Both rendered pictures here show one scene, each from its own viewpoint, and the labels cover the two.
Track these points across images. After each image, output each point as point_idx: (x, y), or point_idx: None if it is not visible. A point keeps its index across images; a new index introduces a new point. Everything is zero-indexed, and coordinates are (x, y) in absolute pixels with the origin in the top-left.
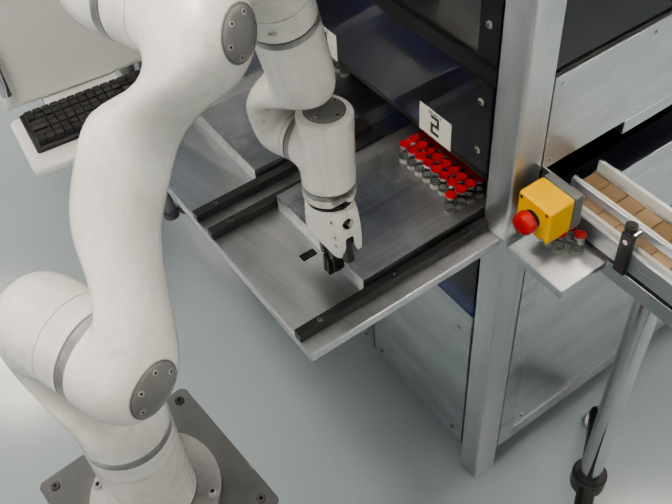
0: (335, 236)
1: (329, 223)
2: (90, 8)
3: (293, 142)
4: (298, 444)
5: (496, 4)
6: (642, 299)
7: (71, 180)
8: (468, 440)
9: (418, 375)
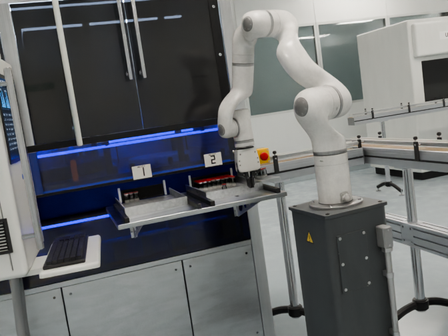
0: (257, 157)
1: (254, 153)
2: (271, 18)
3: (240, 121)
4: None
5: (227, 93)
6: (287, 176)
7: (296, 54)
8: (267, 327)
9: (230, 328)
